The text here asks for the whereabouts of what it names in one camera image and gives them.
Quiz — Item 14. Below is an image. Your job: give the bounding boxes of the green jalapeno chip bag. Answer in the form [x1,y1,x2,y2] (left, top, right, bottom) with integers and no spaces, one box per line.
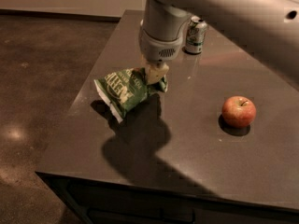
[94,68,168,123]

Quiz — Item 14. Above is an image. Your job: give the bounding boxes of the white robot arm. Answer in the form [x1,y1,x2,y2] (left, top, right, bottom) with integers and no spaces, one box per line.
[139,0,299,86]

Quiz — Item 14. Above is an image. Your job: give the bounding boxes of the red apple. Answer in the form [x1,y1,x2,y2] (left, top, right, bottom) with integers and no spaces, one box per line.
[221,96,257,128]

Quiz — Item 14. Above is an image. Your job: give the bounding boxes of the dark table cabinet base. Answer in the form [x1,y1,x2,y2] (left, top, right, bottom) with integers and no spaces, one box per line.
[36,171,299,224]

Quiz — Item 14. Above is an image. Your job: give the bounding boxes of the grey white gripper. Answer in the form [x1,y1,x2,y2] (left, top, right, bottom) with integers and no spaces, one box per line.
[139,19,185,85]

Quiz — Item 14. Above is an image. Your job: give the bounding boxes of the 7up soda can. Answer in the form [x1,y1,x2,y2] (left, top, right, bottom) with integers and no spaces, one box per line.
[185,16,207,54]

